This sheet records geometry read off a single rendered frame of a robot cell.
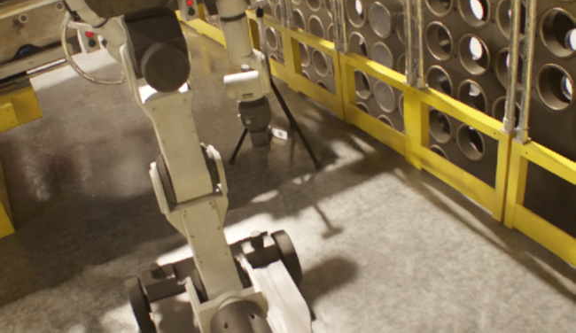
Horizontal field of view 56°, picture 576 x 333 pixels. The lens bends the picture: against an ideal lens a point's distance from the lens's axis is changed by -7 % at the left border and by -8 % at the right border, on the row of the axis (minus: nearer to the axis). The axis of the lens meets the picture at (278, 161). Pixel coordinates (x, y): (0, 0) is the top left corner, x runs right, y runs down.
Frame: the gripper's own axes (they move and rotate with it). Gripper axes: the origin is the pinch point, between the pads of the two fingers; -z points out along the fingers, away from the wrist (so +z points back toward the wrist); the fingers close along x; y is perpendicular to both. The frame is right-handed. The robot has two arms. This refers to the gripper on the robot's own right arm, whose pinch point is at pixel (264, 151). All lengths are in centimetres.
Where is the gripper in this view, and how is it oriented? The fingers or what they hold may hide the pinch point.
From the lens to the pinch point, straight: 172.5
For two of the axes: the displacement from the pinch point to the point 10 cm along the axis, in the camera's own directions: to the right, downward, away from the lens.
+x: -0.1, -6.0, 8.0
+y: -9.8, 1.4, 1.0
